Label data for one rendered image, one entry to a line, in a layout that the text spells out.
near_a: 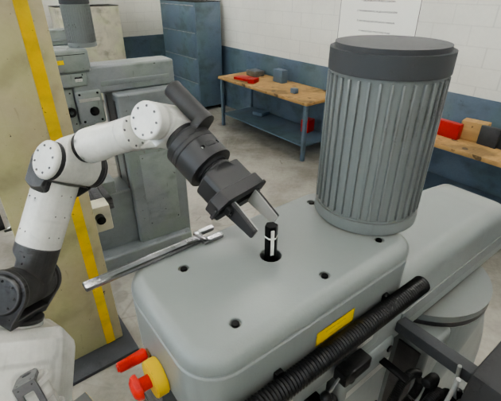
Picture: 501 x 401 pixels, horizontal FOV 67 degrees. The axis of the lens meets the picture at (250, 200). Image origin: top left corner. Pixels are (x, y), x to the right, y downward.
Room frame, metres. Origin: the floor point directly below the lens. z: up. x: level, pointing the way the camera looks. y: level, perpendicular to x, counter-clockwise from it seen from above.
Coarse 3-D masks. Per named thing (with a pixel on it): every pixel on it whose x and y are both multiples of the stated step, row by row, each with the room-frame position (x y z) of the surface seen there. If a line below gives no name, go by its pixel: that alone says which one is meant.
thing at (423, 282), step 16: (400, 288) 0.53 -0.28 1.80; (416, 288) 0.53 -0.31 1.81; (384, 304) 0.49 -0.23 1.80; (400, 304) 0.49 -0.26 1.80; (368, 320) 0.45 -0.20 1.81; (384, 320) 0.46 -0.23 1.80; (336, 336) 0.42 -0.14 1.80; (352, 336) 0.42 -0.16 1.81; (368, 336) 0.43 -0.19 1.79; (320, 352) 0.39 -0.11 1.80; (336, 352) 0.39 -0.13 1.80; (304, 368) 0.36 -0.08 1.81; (320, 368) 0.36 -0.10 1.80; (272, 384) 0.33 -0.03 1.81; (288, 384) 0.33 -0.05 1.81; (304, 384) 0.34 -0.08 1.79; (256, 400) 0.31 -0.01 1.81; (272, 400) 0.31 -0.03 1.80; (288, 400) 0.32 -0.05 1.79
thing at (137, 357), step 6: (144, 348) 0.47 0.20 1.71; (132, 354) 0.46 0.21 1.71; (138, 354) 0.46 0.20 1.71; (144, 354) 0.46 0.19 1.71; (120, 360) 0.45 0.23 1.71; (126, 360) 0.44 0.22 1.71; (132, 360) 0.45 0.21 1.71; (138, 360) 0.45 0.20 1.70; (120, 366) 0.43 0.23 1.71; (126, 366) 0.44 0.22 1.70; (132, 366) 0.44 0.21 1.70; (120, 372) 0.43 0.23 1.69
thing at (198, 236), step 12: (204, 228) 0.59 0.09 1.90; (192, 240) 0.55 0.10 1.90; (204, 240) 0.55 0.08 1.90; (156, 252) 0.51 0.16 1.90; (168, 252) 0.51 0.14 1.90; (132, 264) 0.48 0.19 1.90; (144, 264) 0.48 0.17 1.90; (96, 276) 0.45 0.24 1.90; (108, 276) 0.45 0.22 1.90; (120, 276) 0.46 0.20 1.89; (84, 288) 0.43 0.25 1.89
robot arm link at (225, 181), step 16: (192, 144) 0.59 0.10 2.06; (208, 144) 0.59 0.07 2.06; (192, 160) 0.57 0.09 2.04; (208, 160) 0.58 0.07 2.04; (224, 160) 0.59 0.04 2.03; (192, 176) 0.57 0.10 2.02; (208, 176) 0.55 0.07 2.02; (224, 176) 0.56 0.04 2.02; (240, 176) 0.58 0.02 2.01; (256, 176) 0.59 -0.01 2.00; (208, 192) 0.55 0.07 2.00; (224, 192) 0.53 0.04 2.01; (240, 192) 0.54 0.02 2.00; (208, 208) 0.52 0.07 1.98; (224, 208) 0.54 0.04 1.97
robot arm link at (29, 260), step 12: (24, 252) 0.62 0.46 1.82; (36, 252) 0.62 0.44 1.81; (48, 252) 0.63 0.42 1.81; (24, 264) 0.61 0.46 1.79; (36, 264) 0.61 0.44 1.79; (48, 264) 0.63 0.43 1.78; (24, 276) 0.58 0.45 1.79; (36, 276) 0.60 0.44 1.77; (48, 276) 0.62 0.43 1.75; (36, 288) 0.58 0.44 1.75; (48, 288) 0.62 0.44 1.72; (36, 300) 0.58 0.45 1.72
